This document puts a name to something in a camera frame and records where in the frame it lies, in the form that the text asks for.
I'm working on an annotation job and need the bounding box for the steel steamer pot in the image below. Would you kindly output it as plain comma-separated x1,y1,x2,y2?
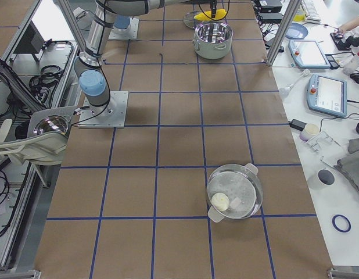
206,163,263,223

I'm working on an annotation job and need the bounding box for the upper teach pendant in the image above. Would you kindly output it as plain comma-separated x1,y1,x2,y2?
288,40,331,69

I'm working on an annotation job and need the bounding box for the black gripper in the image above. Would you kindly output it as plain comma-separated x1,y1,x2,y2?
210,0,217,18

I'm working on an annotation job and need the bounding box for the lower teach pendant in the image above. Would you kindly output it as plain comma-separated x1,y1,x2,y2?
306,74,347,118

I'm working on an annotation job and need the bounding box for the purple white small cup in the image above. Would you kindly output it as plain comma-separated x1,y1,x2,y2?
299,123,319,142

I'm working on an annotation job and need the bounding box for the blue plate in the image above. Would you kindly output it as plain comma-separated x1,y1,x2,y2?
285,22,308,40

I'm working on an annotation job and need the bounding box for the white steamed bun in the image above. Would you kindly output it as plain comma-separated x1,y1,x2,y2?
211,192,230,212

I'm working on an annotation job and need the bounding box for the aluminium frame post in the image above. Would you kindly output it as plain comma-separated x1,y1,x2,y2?
265,0,301,66

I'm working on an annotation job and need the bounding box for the steel bowl on chair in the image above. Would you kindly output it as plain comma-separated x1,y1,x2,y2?
33,115,69,135

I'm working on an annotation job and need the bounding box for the blue tape ring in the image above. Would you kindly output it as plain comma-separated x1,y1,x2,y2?
331,214,351,233

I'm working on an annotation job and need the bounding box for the pale green electric pot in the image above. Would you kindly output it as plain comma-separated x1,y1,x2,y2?
193,22,234,60

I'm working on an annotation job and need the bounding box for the clear plastic piece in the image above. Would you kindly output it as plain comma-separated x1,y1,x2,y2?
306,131,333,153

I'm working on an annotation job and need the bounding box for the glass pot lid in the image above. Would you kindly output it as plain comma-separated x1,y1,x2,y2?
183,10,202,30

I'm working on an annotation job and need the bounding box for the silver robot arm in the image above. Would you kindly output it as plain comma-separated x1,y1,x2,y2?
113,15,131,30
74,0,180,116

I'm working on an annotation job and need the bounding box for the teach pendant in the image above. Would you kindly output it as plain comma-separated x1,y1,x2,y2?
306,74,347,118
288,40,331,69

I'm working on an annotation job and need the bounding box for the grey cloth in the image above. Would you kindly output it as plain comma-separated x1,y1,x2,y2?
334,138,359,194

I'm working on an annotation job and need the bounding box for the yellow corn cob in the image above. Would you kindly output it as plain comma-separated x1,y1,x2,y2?
194,9,227,21

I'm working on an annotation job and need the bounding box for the black power adapter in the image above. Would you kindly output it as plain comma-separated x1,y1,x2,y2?
289,119,307,131

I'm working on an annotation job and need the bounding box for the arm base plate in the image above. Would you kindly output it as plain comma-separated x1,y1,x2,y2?
77,91,129,128
109,17,139,41

